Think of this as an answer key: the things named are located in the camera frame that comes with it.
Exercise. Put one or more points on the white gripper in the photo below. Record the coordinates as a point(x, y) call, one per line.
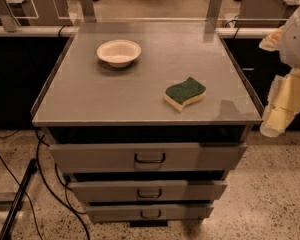
point(297, 39)

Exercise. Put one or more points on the drawer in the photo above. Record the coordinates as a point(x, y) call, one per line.
point(146, 157)
point(121, 213)
point(132, 191)

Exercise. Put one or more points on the grey drawer cabinet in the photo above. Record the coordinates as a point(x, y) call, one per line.
point(87, 101)

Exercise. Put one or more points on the background grey desk right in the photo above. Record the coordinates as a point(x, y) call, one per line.
point(265, 13)

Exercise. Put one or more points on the background grey desk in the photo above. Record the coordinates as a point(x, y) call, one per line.
point(265, 13)
point(40, 12)

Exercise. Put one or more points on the green yellow sponge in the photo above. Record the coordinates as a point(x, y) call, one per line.
point(185, 93)

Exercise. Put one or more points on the white bowl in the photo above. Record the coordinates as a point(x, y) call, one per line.
point(118, 53)

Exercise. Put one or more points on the background grey desk left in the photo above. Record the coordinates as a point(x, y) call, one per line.
point(40, 12)

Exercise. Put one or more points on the black floor bar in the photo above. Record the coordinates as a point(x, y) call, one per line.
point(17, 199)

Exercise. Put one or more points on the right grey post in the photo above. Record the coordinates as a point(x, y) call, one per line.
point(214, 9)

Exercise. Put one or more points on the grey post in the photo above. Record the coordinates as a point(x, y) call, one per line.
point(8, 21)
point(214, 9)
point(88, 11)

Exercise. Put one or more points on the middle grey post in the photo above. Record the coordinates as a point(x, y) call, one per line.
point(88, 11)

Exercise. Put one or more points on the left grey post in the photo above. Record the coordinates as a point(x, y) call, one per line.
point(8, 21)

